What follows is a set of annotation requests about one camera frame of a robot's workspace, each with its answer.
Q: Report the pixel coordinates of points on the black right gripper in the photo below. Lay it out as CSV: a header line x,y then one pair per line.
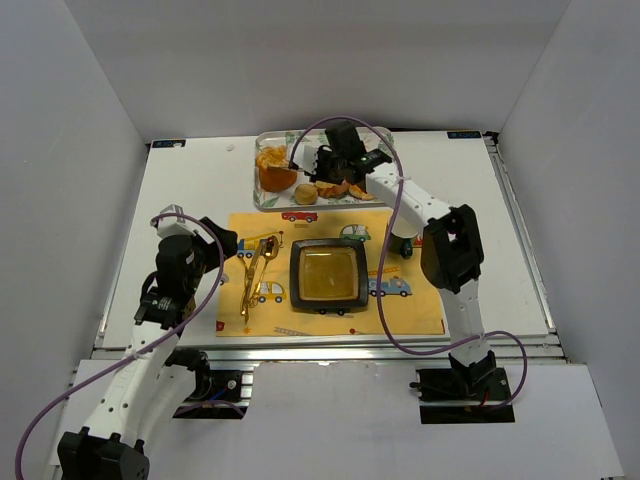
x,y
323,163

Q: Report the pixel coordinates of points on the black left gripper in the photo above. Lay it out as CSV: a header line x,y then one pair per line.
x,y
211,242

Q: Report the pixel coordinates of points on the toasted bread slice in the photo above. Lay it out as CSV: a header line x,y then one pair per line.
x,y
329,190

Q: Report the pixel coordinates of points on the orange croissant bread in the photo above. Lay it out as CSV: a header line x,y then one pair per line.
x,y
273,169

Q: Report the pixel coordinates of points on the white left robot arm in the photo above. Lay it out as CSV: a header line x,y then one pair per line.
x,y
155,375

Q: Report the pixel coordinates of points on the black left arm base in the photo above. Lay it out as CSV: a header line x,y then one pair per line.
x,y
217,393

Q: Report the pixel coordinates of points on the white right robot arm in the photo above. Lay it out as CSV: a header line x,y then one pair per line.
x,y
452,252

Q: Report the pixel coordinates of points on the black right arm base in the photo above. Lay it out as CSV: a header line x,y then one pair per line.
x,y
463,395

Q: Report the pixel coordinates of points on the small round bun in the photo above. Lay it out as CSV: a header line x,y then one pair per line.
x,y
305,194

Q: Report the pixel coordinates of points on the floral serving tray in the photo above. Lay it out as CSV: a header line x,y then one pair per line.
x,y
280,142

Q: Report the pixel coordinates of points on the yellow vehicle print placemat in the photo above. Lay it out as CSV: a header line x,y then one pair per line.
x,y
399,296

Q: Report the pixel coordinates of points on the green mug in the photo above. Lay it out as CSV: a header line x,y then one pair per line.
x,y
404,246

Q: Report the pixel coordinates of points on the gold spoon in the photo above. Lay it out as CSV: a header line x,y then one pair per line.
x,y
270,253

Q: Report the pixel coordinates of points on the black square plate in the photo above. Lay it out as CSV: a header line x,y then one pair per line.
x,y
328,275

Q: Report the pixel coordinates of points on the glazed ring pastry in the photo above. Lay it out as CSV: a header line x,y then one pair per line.
x,y
356,192

